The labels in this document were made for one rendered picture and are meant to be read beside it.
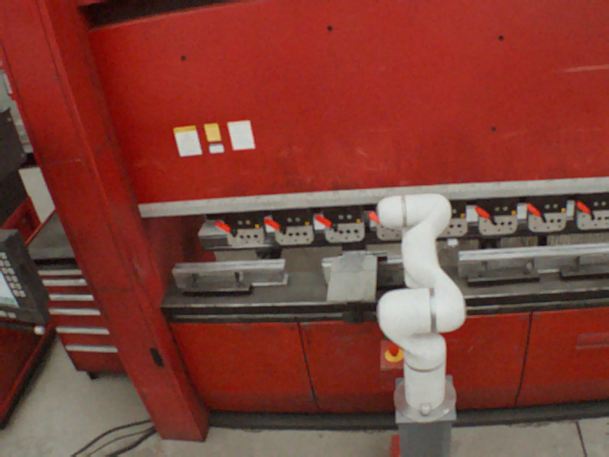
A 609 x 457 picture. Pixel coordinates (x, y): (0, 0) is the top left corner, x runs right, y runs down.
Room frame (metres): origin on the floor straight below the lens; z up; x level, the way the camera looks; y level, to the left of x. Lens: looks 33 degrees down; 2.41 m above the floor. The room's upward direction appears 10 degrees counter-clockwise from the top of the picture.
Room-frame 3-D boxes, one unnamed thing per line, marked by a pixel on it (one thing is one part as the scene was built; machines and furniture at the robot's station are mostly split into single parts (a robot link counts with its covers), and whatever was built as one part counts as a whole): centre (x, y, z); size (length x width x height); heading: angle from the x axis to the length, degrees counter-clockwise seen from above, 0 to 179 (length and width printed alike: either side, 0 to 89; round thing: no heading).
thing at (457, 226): (1.85, -0.55, 1.18); 0.15 x 0.09 x 0.17; 77
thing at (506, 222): (1.80, -0.74, 1.18); 0.15 x 0.09 x 0.17; 77
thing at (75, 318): (2.60, 1.20, 0.50); 0.50 x 0.50 x 1.00; 77
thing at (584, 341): (1.55, -1.15, 0.58); 0.15 x 0.02 x 0.07; 77
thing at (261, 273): (2.05, 0.35, 0.92); 0.50 x 0.06 x 0.10; 77
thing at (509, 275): (1.74, -0.76, 0.89); 0.30 x 0.05 x 0.03; 77
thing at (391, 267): (1.92, -0.24, 0.92); 0.39 x 0.06 x 0.10; 77
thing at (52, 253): (1.95, 1.14, 1.17); 0.40 x 0.24 x 0.07; 77
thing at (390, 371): (1.55, -0.30, 0.75); 0.20 x 0.16 x 0.18; 78
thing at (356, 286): (1.79, -0.15, 1.00); 0.26 x 0.18 x 0.01; 167
